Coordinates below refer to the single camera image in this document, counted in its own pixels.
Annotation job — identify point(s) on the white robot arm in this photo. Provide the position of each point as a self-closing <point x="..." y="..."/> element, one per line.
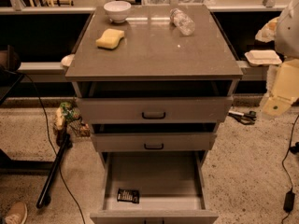
<point x="287" y="31"/>

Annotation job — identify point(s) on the top grey drawer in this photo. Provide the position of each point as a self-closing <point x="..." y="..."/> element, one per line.
<point x="154" y="110"/>

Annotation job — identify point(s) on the grey drawer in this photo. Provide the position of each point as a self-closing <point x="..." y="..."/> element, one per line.
<point x="170" y="184"/>
<point x="154" y="110"/>
<point x="123" y="142"/>

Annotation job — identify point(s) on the grey drawer cabinet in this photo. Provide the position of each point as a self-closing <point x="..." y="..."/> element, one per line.
<point x="154" y="60"/>

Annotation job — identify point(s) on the middle grey drawer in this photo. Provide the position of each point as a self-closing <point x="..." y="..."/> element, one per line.
<point x="123" y="142"/>

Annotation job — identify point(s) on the bottom grey drawer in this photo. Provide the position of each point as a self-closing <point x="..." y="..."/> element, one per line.
<point x="170" y="184"/>

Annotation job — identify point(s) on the yellow sponge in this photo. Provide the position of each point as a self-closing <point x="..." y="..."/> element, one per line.
<point x="110" y="39"/>

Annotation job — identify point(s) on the clear plastic water bottle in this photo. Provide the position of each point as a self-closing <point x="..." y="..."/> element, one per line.
<point x="182" y="21"/>

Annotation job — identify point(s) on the small white plate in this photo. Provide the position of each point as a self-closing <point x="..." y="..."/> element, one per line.
<point x="67" y="60"/>

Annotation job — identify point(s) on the white ceramic bowl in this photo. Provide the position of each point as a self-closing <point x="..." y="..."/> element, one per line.
<point x="117" y="11"/>

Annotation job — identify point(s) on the white foam takeout container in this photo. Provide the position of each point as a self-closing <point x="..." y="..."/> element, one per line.
<point x="262" y="57"/>

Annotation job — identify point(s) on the black table leg with caster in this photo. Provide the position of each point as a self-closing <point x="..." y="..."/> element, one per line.
<point x="44" y="197"/>

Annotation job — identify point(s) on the tan sneaker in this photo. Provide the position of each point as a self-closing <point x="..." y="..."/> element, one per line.
<point x="17" y="214"/>

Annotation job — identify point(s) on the wire basket with snacks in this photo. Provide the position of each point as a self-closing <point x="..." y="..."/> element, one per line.
<point x="68" y="115"/>

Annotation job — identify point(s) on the black handled scissors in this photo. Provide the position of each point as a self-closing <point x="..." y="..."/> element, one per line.
<point x="243" y="118"/>

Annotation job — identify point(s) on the black power adapter with cable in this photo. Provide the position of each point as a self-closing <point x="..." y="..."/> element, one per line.
<point x="290" y="195"/>

